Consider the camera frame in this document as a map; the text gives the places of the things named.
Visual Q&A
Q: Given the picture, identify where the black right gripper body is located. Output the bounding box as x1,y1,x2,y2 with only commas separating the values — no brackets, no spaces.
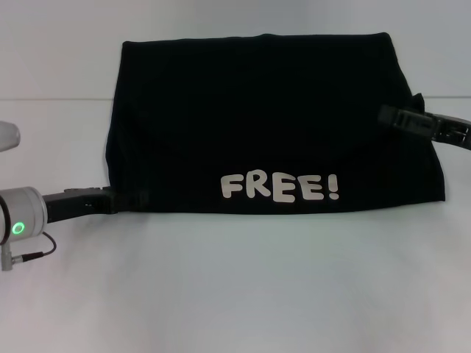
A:
429,113,471,151

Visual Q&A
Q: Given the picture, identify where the black t-shirt with FREE print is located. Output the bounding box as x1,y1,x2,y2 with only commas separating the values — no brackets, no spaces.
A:
102,32,448,217

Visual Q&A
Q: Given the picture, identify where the left gripper cable with plug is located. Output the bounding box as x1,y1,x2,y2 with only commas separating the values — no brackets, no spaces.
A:
0,231,57,272

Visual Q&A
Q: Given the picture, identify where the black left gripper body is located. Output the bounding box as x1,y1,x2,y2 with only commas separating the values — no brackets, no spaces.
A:
42,186,119,224

